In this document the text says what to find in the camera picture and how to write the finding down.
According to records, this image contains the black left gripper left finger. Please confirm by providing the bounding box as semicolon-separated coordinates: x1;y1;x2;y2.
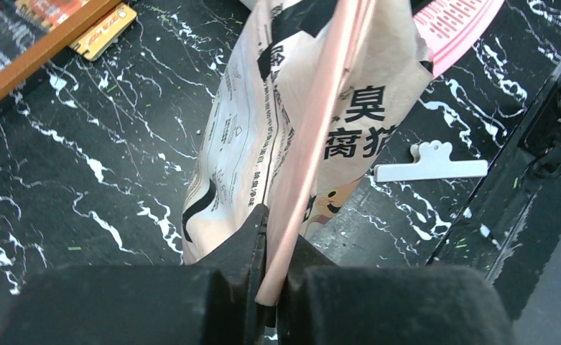
0;204;269;344

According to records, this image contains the pink cat litter box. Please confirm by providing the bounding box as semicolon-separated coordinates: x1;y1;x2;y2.
414;0;504;78

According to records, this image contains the orange snack packet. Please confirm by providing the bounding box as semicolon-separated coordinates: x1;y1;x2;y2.
7;0;137;61

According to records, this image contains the orange wooden shelf rack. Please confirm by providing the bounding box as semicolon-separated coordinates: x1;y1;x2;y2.
0;0;119;100

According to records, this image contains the cat litter bag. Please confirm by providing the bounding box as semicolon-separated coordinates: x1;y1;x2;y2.
181;0;435;307

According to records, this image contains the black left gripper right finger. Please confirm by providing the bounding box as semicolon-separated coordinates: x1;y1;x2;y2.
277;238;516;344

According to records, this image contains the grey bag sealing clip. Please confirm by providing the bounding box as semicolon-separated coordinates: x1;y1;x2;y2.
373;140;488;183

